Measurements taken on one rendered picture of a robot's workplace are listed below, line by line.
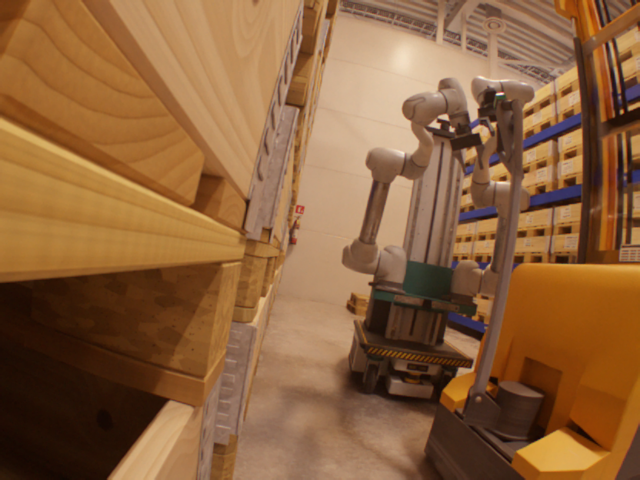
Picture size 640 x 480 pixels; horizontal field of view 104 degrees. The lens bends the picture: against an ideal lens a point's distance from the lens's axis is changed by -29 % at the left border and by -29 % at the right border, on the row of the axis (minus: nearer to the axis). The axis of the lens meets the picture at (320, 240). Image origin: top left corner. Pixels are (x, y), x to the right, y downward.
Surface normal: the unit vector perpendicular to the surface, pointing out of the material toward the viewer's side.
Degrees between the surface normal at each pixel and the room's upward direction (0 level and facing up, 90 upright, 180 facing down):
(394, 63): 90
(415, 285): 90
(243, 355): 90
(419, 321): 90
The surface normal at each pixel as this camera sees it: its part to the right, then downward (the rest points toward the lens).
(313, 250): 0.09, -0.04
